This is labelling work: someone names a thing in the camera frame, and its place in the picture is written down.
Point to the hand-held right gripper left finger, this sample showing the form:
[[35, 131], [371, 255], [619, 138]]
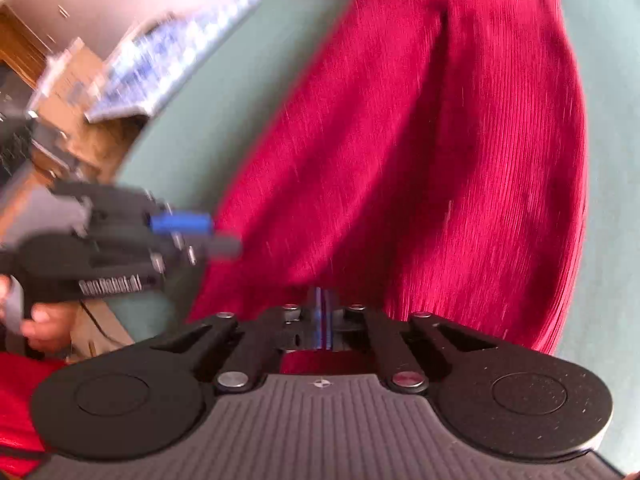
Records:
[[319, 327]]

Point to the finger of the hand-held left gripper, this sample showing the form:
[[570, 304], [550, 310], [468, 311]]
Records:
[[220, 247], [182, 224]]

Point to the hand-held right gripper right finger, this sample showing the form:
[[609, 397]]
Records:
[[345, 335]]

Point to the dark red knitted sweater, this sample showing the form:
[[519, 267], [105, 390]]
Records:
[[425, 160]]

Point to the person's left hand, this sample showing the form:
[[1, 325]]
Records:
[[50, 322]]

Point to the green table cloth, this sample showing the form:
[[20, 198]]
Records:
[[210, 110]]

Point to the blue white patterned cloth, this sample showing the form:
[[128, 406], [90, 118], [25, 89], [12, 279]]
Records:
[[160, 60]]

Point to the person's red top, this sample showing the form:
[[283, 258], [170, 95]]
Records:
[[20, 410]]

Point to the cardboard box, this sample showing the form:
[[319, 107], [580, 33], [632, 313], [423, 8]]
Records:
[[80, 85]]

